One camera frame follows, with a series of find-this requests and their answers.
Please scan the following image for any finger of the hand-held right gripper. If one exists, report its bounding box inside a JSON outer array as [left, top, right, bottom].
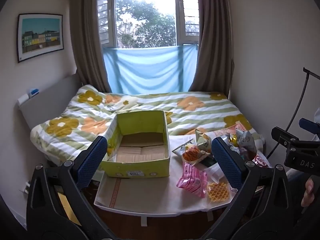
[[271, 127, 301, 146], [299, 118, 317, 131]]

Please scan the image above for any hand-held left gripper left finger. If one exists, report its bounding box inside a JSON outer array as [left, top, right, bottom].
[[26, 135, 118, 240]]

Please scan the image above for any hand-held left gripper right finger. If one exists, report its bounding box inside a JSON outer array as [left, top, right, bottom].
[[200, 137, 296, 240]]

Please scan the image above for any waffle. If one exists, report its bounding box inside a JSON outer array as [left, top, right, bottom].
[[206, 181, 231, 203]]

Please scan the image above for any green triangular snack pack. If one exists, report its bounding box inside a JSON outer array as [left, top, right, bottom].
[[194, 128, 213, 153]]

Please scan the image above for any red and white snack packet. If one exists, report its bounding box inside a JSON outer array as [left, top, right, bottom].
[[252, 153, 272, 168]]

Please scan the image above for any pink snack packet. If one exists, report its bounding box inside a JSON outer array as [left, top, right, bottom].
[[176, 162, 209, 198]]

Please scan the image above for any green cardboard box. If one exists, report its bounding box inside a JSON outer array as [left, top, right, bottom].
[[100, 110, 171, 179]]

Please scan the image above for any person's right hand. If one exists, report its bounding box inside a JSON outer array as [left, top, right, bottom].
[[301, 176, 316, 207]]

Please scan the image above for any dark green packet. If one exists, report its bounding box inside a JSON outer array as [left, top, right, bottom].
[[199, 157, 218, 168]]

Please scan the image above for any black curved metal rod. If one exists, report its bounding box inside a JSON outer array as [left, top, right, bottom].
[[268, 67, 320, 157]]

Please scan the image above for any grey triangular snack pack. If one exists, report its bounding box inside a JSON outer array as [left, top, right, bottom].
[[235, 128, 258, 156]]

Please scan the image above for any orange printed cloth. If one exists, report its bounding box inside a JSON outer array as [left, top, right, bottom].
[[212, 121, 253, 137]]

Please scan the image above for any orange snack bag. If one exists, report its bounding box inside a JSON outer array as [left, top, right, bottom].
[[172, 142, 211, 167]]

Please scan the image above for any floral striped blanket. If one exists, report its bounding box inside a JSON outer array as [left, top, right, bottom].
[[30, 84, 263, 161]]

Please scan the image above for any white table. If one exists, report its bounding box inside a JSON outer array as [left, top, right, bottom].
[[94, 130, 273, 216]]

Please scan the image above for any grey headboard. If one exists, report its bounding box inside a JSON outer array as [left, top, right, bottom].
[[19, 74, 82, 128]]

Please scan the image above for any white and blue bottle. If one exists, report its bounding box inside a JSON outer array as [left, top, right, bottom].
[[17, 88, 40, 105]]

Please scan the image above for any light blue window cloth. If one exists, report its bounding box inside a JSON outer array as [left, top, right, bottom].
[[102, 44, 199, 94]]

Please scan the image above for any brown curtain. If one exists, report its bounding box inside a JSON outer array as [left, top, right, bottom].
[[69, 0, 112, 93], [189, 0, 235, 98]]

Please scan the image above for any window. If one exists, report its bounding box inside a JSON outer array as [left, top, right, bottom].
[[96, 0, 200, 49]]

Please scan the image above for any framed wall picture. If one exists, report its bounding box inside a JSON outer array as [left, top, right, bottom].
[[17, 13, 63, 63]]

